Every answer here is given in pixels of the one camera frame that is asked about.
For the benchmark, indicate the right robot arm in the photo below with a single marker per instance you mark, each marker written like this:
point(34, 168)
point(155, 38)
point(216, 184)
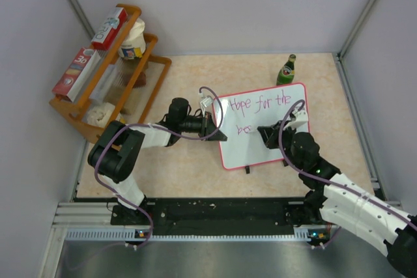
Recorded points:
point(336, 199)

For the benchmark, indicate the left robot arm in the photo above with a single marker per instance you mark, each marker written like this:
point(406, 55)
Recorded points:
point(114, 155)

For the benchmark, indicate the orange wooden shelf rack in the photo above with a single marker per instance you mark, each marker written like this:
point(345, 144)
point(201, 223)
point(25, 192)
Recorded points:
point(97, 86)

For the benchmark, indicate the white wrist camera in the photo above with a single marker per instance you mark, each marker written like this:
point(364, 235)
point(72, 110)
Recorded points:
point(205, 102)
point(297, 119)

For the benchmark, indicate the red white box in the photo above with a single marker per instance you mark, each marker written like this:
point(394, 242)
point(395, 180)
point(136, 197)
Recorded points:
point(109, 29)
point(75, 76)

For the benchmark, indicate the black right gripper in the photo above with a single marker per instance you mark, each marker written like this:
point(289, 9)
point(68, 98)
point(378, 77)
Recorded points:
point(270, 135)

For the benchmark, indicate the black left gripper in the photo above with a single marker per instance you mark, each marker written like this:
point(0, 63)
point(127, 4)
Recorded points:
point(208, 127)

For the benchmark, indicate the aluminium rail with black base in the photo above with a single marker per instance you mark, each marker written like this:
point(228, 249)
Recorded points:
point(193, 219)

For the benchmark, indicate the green glass bottle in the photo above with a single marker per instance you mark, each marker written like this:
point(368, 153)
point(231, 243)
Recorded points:
point(287, 72)

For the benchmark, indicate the brown wrapped package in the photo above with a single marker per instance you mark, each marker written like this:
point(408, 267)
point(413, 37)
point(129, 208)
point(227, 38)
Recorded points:
point(141, 80)

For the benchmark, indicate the red white lower box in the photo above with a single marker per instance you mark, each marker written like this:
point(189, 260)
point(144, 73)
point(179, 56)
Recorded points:
point(75, 76)

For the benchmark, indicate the white crumpled bag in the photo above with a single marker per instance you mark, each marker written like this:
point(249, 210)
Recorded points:
point(99, 115)

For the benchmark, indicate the red white upper box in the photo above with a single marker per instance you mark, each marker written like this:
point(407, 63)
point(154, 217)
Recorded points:
point(109, 29)

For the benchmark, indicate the white paper flour bag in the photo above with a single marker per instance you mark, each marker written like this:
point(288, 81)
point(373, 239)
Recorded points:
point(134, 44)

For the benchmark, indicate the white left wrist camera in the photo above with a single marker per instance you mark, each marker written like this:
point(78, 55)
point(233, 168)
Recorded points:
point(205, 102)

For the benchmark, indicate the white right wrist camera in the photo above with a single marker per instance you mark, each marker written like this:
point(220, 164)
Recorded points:
point(297, 119)

